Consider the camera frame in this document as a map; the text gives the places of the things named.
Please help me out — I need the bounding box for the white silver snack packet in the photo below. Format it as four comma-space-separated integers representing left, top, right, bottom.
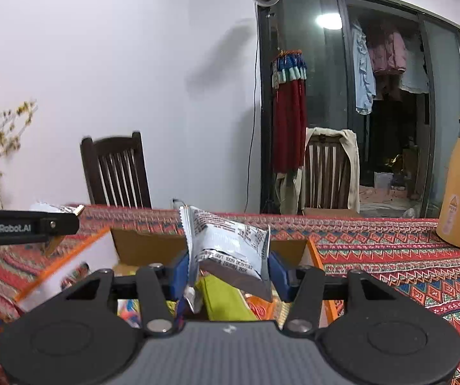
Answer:
171, 198, 273, 314

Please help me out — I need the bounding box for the dark framed sliding glass door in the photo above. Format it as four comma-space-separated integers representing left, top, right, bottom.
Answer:
253, 0, 460, 219

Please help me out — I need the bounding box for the pink hanging garment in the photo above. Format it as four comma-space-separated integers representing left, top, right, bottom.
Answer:
368, 28, 407, 74

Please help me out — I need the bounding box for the white hanging garment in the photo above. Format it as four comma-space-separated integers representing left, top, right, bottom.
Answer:
398, 35, 430, 94

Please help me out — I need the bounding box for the large green snack packet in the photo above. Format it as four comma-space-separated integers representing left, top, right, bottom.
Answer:
195, 274, 257, 322

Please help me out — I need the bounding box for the dark wooden chair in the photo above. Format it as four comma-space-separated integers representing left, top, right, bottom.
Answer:
80, 131, 153, 210

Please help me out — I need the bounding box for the wooden chair with cloth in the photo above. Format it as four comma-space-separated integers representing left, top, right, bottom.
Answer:
280, 127, 361, 214

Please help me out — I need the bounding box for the light blue hanging garment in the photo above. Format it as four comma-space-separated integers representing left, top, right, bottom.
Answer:
350, 19, 377, 115

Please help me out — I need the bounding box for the wooden chair with slats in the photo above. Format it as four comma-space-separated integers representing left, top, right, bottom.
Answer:
304, 136, 353, 210

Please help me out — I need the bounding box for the orange cardboard box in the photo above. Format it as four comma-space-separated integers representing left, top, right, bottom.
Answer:
13, 225, 336, 329

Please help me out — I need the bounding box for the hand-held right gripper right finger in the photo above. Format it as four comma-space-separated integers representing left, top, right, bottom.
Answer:
268, 249, 412, 336

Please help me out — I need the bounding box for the silver gold-tipped snack packet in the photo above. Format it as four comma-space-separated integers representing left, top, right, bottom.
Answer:
30, 201, 86, 256

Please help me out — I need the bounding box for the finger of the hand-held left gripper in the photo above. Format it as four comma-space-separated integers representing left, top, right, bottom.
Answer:
41, 210, 81, 236

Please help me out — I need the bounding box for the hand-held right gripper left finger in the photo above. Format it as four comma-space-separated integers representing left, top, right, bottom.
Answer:
54, 249, 193, 336

